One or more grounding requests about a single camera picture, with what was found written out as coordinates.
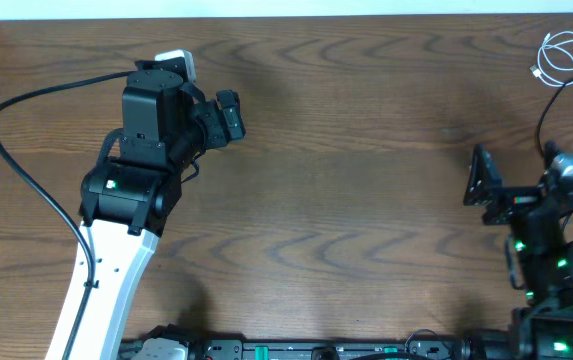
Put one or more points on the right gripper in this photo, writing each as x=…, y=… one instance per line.
x=512, y=200

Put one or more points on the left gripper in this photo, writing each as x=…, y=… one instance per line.
x=217, y=134

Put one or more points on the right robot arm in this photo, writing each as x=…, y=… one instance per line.
x=539, y=258

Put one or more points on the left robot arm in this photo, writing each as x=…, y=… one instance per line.
x=126, y=200

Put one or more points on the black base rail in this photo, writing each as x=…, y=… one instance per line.
x=174, y=342

